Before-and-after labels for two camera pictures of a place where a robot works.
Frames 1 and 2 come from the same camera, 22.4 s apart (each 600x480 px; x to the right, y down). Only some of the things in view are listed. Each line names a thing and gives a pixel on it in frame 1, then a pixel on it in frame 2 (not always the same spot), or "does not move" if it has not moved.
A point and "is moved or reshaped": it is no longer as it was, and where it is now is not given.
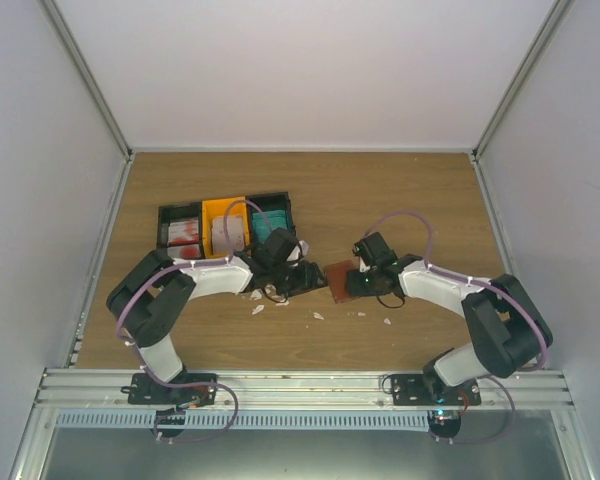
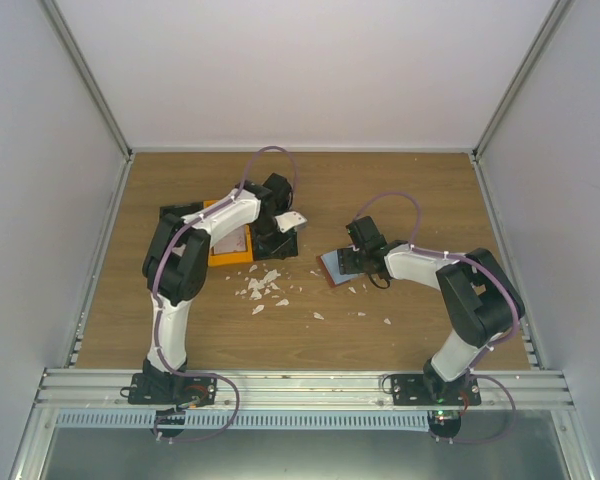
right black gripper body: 369,287 → 347,266
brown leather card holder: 336,274 is moved or reshaped
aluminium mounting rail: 293,390 does not move
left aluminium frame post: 57,19 does not move
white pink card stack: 235,231 does not move
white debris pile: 271,293 does not move
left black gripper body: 292,283 → 265,227
